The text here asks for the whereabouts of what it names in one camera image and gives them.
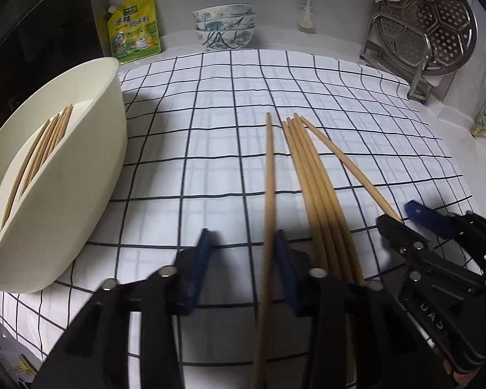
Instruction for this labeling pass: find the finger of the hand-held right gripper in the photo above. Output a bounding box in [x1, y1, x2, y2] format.
[404, 200, 486, 253]
[376, 213, 447, 293]

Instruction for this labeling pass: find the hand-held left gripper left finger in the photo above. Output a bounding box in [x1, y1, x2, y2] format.
[30, 228, 214, 389]

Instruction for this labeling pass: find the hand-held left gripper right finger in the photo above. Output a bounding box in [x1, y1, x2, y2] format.
[272, 229, 451, 389]

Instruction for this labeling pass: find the wooden chopstick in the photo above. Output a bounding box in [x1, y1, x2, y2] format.
[300, 115, 403, 223]
[2, 119, 52, 226]
[13, 115, 60, 208]
[249, 112, 277, 389]
[44, 104, 74, 163]
[23, 109, 66, 194]

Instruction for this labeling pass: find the white oval plastic basin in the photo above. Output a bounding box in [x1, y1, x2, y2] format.
[0, 57, 129, 295]

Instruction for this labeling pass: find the black and white checked cloth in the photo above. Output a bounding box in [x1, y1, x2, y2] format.
[0, 49, 476, 389]

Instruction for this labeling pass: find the perforated steel steamer plate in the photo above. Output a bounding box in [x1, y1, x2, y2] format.
[378, 0, 479, 76]

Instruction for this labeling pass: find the yellow seasoning pouch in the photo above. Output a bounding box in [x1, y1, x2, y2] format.
[106, 0, 163, 65]

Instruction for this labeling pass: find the black range hood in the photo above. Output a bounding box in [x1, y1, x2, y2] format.
[0, 0, 102, 147]

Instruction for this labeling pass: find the steel wire rack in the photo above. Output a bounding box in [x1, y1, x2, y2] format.
[360, 11, 441, 102]

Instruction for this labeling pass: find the brass cabinet handle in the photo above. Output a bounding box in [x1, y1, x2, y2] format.
[10, 354, 40, 378]

